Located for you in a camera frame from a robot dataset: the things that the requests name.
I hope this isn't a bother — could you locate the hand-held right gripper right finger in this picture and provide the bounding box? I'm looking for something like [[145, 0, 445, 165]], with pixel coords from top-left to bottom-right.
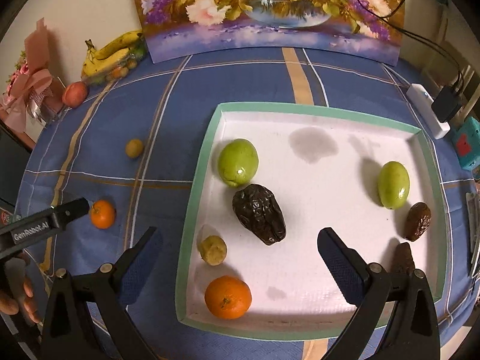
[[317, 227, 441, 360]]

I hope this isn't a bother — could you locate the person's left hand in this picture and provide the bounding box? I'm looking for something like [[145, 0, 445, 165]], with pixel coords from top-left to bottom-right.
[[0, 257, 42, 325]]

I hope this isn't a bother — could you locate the clear plastic fruit tray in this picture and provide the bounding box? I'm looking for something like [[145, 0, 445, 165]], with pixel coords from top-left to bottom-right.
[[82, 43, 148, 85]]

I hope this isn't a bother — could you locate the small green fruit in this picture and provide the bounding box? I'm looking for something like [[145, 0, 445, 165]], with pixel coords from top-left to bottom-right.
[[377, 161, 410, 211]]

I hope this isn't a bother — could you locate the orange with green stem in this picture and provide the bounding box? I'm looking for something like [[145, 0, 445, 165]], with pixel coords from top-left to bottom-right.
[[89, 199, 116, 230]]

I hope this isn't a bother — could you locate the large orange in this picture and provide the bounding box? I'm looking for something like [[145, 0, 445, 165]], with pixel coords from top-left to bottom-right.
[[205, 275, 252, 320]]

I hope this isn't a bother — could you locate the white power strip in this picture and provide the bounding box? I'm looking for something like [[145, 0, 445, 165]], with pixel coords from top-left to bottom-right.
[[407, 83, 451, 140]]

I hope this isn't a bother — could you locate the brown longan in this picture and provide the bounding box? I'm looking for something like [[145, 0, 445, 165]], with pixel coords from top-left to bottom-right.
[[125, 138, 145, 159]]

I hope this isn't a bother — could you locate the flower painting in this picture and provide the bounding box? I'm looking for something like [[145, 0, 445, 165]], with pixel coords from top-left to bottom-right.
[[127, 0, 407, 66]]

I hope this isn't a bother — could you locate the black power adapter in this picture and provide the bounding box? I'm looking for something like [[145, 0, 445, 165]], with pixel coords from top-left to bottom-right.
[[432, 85, 464, 123]]

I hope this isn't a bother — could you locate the red apple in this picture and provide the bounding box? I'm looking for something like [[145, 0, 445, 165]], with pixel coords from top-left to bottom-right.
[[62, 81, 89, 109]]

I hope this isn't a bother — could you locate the round brown date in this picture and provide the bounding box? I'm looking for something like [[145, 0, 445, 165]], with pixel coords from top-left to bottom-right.
[[404, 202, 432, 242]]

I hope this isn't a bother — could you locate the pink wrapped bouquet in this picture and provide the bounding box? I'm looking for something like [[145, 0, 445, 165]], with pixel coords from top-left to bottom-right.
[[0, 18, 66, 126]]

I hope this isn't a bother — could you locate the large dark wrinkled date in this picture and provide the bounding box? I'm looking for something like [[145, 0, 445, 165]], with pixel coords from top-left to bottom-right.
[[232, 184, 287, 246]]

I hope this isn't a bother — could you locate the teal device with red label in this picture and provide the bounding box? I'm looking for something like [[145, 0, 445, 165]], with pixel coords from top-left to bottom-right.
[[450, 117, 480, 170]]

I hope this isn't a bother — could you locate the black cable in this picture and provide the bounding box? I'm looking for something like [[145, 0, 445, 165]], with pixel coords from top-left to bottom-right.
[[356, 0, 466, 91]]

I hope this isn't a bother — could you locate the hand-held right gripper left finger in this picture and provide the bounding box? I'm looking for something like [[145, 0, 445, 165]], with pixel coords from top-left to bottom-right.
[[40, 226, 164, 360]]

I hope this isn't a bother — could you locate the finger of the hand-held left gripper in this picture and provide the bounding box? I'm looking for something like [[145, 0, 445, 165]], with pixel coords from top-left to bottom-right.
[[50, 198, 91, 230]]

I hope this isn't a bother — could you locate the white tray with green rim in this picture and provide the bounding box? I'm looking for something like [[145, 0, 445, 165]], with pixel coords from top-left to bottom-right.
[[175, 102, 449, 343]]

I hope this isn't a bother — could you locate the blue plaid tablecloth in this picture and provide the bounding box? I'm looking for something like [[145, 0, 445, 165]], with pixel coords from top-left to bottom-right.
[[13, 47, 480, 360]]

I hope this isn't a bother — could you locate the large green fruit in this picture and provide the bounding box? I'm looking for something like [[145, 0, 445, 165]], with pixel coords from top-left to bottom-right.
[[218, 138, 259, 188]]

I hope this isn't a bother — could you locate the yellow peeled fruit piece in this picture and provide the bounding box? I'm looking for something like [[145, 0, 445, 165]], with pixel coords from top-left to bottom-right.
[[197, 235, 228, 267]]

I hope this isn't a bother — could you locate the yellow banana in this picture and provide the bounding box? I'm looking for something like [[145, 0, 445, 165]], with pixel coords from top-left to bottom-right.
[[82, 41, 132, 77], [94, 31, 145, 60]]

